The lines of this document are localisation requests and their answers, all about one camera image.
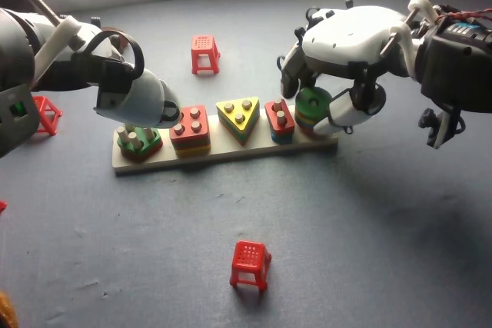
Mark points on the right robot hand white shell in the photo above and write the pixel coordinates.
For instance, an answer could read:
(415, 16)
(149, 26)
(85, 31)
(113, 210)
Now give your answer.
(346, 36)

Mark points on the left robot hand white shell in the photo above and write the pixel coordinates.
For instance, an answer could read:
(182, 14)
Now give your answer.
(146, 101)

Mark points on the block stack green top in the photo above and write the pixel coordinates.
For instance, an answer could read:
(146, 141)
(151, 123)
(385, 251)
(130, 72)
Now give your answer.
(151, 149)

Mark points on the square block stack red top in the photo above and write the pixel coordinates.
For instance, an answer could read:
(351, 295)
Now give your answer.
(190, 145)

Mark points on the triangular block stack yellow top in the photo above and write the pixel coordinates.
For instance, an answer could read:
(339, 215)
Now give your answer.
(242, 132)

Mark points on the wooden peg base board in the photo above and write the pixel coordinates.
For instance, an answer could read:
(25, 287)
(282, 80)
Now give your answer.
(238, 153)

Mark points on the oblong block stack red top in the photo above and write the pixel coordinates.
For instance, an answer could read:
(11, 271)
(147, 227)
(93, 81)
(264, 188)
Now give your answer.
(280, 135)

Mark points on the red toy stool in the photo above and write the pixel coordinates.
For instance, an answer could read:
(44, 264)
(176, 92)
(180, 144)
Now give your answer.
(50, 113)
(203, 42)
(250, 253)

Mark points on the grey table cloth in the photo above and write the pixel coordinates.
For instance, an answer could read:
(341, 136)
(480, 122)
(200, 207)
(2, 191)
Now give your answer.
(346, 209)

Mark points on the small red toy piece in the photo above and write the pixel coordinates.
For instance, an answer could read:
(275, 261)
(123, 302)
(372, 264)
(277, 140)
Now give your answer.
(2, 206)

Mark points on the orange toy food piece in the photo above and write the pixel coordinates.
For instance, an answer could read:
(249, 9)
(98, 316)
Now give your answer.
(7, 312)

